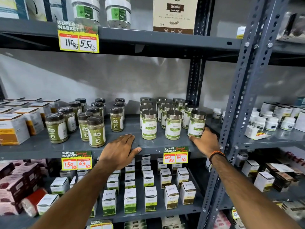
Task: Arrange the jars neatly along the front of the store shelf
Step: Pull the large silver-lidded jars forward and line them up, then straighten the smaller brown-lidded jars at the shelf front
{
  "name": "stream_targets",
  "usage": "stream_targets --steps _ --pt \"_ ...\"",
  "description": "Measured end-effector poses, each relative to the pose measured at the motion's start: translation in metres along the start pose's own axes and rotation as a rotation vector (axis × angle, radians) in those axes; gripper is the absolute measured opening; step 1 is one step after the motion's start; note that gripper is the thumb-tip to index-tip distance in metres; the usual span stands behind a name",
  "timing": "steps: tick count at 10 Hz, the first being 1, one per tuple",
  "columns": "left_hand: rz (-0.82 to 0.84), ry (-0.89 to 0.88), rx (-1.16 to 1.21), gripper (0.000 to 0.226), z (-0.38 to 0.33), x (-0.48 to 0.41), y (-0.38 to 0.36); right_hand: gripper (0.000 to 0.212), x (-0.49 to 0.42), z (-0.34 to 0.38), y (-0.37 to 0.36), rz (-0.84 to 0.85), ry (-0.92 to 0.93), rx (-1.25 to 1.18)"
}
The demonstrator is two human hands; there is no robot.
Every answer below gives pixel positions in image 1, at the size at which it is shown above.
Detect stack of pink boxes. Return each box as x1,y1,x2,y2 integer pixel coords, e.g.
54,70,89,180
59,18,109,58
0,159,52,216

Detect silver-lid green label jar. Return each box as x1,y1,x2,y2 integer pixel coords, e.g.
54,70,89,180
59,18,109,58
187,110,207,138

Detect large yellow price tag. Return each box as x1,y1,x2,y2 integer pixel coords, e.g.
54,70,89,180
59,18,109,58
57,20,100,54

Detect row of beige bottom boxes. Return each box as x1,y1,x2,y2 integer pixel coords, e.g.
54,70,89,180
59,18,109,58
124,215,187,229

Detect group of white orange boxes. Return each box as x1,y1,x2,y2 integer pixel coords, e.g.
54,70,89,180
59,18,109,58
0,97,61,146

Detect person's right hand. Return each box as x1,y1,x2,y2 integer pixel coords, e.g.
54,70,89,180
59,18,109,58
189,127,221,160

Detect group of dark-lid powder jars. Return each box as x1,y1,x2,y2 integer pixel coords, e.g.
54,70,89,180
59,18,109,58
45,97,126,148

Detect clear gel jar green label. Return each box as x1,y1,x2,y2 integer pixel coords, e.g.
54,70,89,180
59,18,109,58
71,0,101,27
105,0,132,29

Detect grey metal side rack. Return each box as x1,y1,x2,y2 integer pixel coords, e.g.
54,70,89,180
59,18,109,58
203,0,305,229

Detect beige brown powder box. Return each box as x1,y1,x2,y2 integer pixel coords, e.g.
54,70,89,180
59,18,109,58
152,0,199,35

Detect person's left hand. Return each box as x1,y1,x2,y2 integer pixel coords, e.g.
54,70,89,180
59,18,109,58
99,134,142,171

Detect group of small white bottles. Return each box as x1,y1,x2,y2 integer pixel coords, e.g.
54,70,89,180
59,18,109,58
212,107,296,132

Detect white box olive band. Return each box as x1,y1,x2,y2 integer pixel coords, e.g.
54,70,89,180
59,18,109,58
254,171,275,192
241,159,260,177
235,152,249,167

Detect white dark carton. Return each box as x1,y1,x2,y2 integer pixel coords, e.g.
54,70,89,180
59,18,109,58
25,0,69,23

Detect pink patterned packs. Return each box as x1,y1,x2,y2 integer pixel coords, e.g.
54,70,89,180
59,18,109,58
212,211,233,229

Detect orange black wrist band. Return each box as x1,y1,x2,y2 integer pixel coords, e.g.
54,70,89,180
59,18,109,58
209,151,226,163

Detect white blue carton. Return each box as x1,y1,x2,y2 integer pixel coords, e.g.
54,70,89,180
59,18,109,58
0,0,29,20

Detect group of silver-lid jars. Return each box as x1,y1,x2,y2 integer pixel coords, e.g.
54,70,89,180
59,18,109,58
139,97,199,141

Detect stack of brown sachets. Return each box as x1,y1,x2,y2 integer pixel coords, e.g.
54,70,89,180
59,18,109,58
263,162,304,193

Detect fallen white box red tag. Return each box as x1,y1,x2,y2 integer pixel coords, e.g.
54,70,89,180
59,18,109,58
244,125,268,140

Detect large grey metal shelving rack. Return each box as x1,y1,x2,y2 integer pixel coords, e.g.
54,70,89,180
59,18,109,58
0,0,290,229

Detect person's right forearm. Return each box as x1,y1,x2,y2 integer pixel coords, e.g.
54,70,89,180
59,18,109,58
211,154,302,229

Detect white box dark band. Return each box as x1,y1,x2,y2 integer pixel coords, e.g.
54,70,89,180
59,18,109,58
260,102,280,115
289,105,304,118
273,104,293,122
293,110,305,133

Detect red patterned pack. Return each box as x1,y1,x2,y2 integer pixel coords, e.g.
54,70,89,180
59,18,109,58
285,151,305,168

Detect group of white green boxes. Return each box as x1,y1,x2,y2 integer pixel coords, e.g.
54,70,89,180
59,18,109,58
36,154,197,218

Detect red plastic packet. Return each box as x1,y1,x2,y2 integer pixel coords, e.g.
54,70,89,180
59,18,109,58
20,188,48,217

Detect person's left forearm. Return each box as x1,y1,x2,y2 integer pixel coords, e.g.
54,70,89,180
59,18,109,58
30,159,119,229

